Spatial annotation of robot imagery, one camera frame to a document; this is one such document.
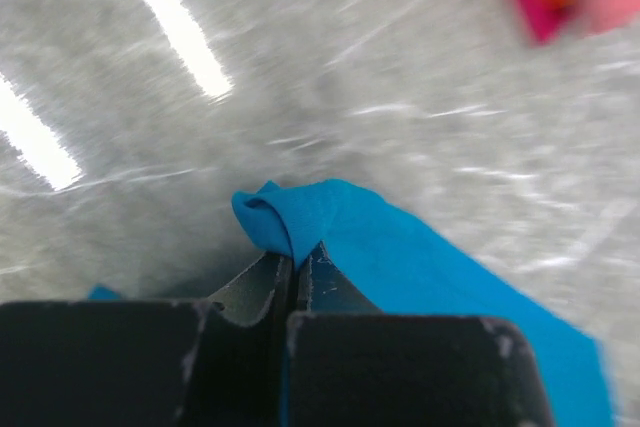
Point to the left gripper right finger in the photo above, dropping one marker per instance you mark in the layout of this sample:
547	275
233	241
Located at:
322	287

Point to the blue t shirt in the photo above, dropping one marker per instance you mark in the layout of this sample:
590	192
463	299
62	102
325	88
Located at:
452	345

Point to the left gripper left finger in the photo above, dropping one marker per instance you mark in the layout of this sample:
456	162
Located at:
246	299

